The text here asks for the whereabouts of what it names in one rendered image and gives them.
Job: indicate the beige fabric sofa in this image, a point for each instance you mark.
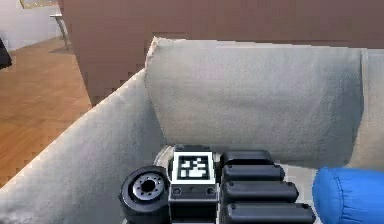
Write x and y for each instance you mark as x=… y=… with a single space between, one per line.
x=250 y=100

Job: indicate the grey table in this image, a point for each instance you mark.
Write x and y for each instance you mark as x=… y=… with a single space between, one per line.
x=61 y=26

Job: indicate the black object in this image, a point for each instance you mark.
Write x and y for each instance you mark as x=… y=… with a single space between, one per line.
x=4 y=55

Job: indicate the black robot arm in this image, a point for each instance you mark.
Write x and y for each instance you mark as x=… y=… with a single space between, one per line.
x=253 y=193

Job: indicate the blue round cushion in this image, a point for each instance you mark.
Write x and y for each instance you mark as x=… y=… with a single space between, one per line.
x=350 y=196

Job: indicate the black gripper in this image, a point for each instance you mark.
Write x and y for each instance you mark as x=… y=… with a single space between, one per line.
x=145 y=193

